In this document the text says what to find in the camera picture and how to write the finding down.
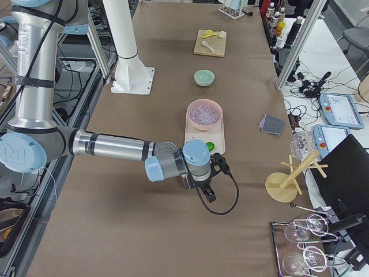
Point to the small green bowl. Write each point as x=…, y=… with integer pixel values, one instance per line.
x=204, y=78

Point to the aluminium frame post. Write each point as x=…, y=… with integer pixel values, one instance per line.
x=304, y=33

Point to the wooden cutting board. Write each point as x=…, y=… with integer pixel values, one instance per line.
x=217, y=43

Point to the green bottle cap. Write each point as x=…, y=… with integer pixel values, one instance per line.
x=210, y=145

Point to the wine glass upper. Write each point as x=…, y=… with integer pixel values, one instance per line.
x=299, y=230

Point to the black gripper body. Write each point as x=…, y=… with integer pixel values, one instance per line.
x=202, y=183

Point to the blue teach pendant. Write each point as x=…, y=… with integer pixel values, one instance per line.
x=340, y=110
x=327, y=137

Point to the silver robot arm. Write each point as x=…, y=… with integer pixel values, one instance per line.
x=33, y=139

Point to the wooden cup tree stand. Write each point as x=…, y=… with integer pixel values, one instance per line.
x=283, y=187

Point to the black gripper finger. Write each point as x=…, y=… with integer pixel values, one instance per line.
x=209, y=194

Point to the black water bottle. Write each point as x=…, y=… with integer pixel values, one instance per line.
x=294, y=31

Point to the pile of clear ice cubes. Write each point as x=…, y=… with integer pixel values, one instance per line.
x=204, y=115

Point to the grey purple cloth stack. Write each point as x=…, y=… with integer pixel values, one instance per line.
x=272, y=125

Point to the white plastic spoon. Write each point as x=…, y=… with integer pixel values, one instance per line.
x=207, y=45

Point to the wine glass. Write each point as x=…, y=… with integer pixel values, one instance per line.
x=299, y=230
x=308, y=263

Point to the blue teach pendant upper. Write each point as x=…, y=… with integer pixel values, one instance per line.
x=340, y=110

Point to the grey office chair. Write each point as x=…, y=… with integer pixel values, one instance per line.
x=357, y=37

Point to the metal glass rack tray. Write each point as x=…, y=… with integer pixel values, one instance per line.
x=283, y=247

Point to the clear plastic ice bag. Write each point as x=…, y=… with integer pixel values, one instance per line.
x=302, y=144

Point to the yellow measuring spoon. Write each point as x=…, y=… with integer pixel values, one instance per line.
x=208, y=33

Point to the pink bowl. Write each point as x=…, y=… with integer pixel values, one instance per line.
x=205, y=102

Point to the black laptop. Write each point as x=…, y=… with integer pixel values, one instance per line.
x=345, y=188

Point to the blue teach pendant lower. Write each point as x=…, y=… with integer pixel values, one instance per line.
x=327, y=137

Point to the wine glass lower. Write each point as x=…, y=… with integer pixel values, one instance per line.
x=308, y=263

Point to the white wire dish rack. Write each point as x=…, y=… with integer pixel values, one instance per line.
x=235, y=8

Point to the cream measuring scoop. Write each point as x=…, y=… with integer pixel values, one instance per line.
x=221, y=34

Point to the pink tray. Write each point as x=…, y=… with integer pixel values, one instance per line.
x=214, y=135

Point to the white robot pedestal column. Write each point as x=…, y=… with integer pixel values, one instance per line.
x=131, y=75

